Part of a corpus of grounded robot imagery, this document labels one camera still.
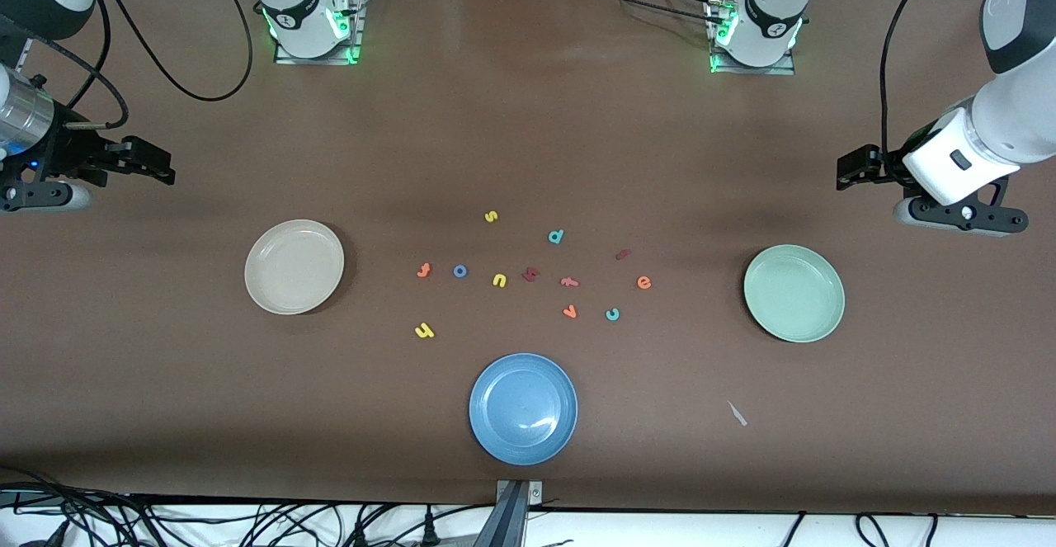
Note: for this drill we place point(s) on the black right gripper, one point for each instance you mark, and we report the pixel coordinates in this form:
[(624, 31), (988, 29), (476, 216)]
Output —
[(69, 152)]

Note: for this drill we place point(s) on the blue plate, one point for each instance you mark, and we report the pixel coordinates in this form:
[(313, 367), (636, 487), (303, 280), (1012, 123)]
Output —
[(523, 408)]

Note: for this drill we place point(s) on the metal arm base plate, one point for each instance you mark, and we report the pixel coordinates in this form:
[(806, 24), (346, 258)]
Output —
[(357, 31), (767, 71)]

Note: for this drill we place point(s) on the brown table cover sheet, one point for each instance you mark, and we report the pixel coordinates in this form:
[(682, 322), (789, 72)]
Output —
[(165, 415)]

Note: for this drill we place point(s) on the aluminium frame rail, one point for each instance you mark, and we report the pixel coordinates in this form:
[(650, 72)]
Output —
[(23, 52)]

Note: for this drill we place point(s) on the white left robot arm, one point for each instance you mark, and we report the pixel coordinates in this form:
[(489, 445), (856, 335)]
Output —
[(1015, 118)]

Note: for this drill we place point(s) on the dark red angular foam letter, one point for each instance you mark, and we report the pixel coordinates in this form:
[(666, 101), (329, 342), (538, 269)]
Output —
[(530, 274)]

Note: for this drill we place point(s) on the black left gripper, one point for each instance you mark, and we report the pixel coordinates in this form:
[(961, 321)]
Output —
[(888, 164)]

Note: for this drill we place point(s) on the grey camera mount pole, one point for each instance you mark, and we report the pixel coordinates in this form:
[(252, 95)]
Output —
[(507, 522)]

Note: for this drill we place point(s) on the green plate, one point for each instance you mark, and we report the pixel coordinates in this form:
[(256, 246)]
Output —
[(794, 293)]

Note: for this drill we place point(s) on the small grey paper scrap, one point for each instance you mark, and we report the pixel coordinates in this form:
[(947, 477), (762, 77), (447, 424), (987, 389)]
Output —
[(737, 413)]

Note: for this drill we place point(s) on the beige plate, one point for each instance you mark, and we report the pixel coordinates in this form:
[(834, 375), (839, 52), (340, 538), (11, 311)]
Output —
[(294, 266)]

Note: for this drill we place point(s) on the metal mounting bracket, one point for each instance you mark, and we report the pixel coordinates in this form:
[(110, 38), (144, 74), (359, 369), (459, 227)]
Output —
[(536, 493)]

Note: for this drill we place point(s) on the yellow foam letter h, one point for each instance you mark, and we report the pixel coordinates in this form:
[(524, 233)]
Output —
[(428, 332)]

